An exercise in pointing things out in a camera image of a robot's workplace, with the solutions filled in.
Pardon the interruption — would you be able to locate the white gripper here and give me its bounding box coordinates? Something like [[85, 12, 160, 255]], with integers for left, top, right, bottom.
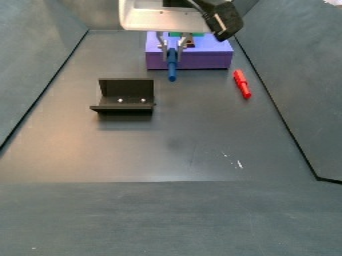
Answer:
[[119, 0, 210, 62]]

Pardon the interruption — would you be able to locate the blue stepped peg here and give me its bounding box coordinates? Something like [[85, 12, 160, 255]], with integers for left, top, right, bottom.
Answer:
[[168, 48, 178, 82]]

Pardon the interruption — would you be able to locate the green block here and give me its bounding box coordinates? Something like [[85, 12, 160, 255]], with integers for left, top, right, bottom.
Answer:
[[169, 32, 205, 37]]

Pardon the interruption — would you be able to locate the brown L-shaped holder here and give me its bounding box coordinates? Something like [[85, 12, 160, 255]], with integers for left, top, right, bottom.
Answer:
[[186, 36, 196, 48]]

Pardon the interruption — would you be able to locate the purple base block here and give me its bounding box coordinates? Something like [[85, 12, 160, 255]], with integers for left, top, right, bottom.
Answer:
[[145, 32, 234, 70]]

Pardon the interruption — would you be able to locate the red stepped peg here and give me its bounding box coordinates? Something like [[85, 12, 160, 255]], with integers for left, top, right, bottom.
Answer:
[[233, 69, 252, 99]]

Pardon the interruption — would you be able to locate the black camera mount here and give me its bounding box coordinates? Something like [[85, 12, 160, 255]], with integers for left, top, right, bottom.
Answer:
[[164, 0, 244, 42]]

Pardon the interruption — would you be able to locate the black angle bracket fixture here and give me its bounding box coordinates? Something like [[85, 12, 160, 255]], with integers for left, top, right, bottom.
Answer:
[[90, 78, 155, 113]]

